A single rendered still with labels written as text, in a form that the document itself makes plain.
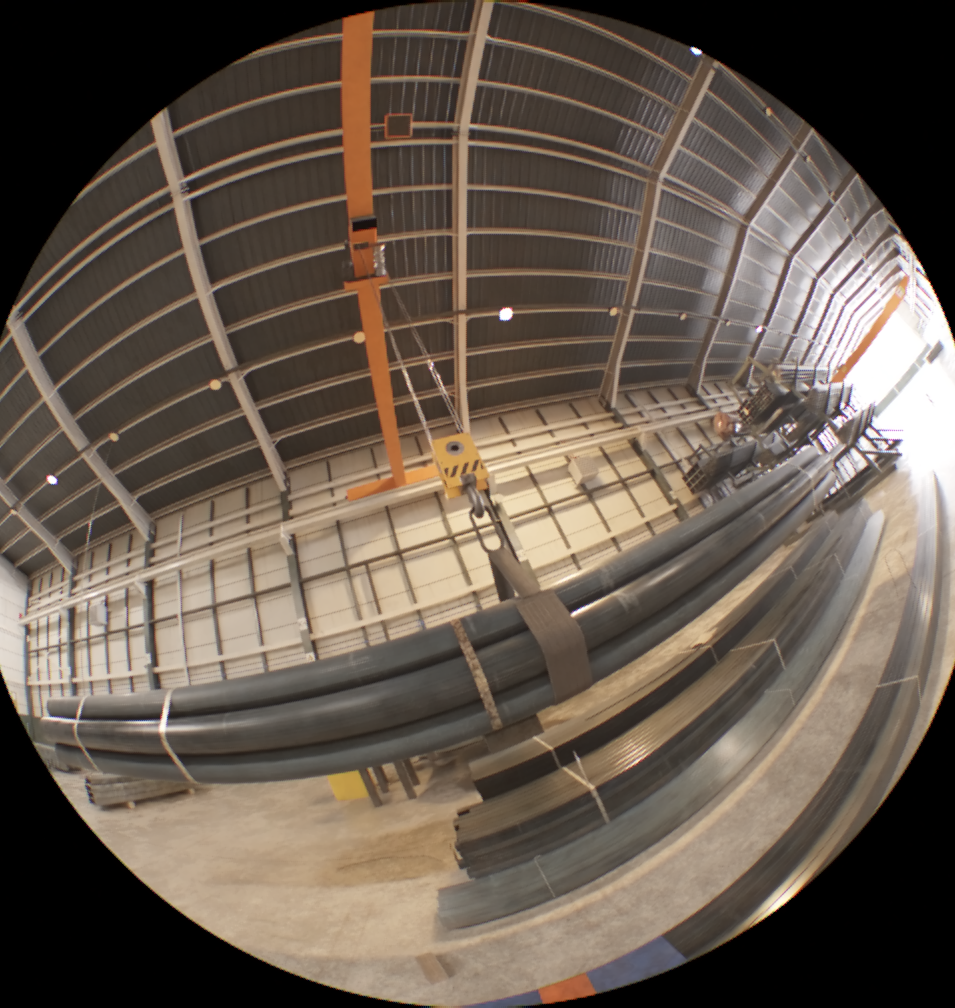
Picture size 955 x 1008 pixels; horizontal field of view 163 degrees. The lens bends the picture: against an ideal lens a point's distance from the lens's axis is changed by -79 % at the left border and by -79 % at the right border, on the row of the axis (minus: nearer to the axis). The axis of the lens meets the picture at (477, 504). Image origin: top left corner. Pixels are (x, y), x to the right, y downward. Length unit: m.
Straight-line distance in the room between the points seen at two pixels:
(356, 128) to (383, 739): 5.28
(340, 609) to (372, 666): 7.96
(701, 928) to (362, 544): 9.48
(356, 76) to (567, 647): 5.39
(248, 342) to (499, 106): 8.32
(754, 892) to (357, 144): 6.02
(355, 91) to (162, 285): 6.47
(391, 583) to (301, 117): 11.37
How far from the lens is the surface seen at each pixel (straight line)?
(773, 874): 1.39
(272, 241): 8.78
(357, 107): 4.92
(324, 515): 9.38
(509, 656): 1.09
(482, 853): 1.90
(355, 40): 5.15
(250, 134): 8.90
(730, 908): 1.35
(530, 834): 1.88
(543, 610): 1.18
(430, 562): 9.03
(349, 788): 4.73
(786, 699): 2.44
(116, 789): 6.65
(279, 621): 9.75
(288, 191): 8.73
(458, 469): 1.62
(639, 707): 2.66
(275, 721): 1.24
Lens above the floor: 1.27
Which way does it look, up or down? 25 degrees up
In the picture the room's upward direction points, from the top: 23 degrees counter-clockwise
